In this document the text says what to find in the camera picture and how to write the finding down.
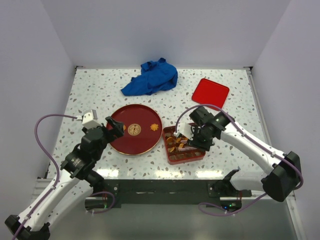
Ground blue crumpled cloth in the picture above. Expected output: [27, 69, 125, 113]
[121, 58, 178, 96]

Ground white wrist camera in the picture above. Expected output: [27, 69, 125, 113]
[82, 109, 100, 129]
[173, 122, 194, 140]

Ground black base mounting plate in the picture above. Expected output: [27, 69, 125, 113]
[84, 179, 252, 210]

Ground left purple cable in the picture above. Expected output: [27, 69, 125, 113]
[11, 113, 116, 238]

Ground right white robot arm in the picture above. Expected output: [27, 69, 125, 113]
[188, 105, 304, 202]

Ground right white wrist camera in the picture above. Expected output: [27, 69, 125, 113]
[173, 122, 194, 140]

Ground round dark red tray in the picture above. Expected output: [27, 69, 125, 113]
[110, 104, 163, 155]

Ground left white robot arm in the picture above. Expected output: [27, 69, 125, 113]
[5, 111, 124, 240]

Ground pink metal tongs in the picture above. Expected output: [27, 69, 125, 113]
[177, 140, 196, 152]

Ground red compartment cookie box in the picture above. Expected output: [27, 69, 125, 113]
[162, 126, 206, 165]

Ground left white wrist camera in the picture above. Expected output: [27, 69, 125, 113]
[82, 109, 100, 129]

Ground red square box lid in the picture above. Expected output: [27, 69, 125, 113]
[191, 78, 230, 109]

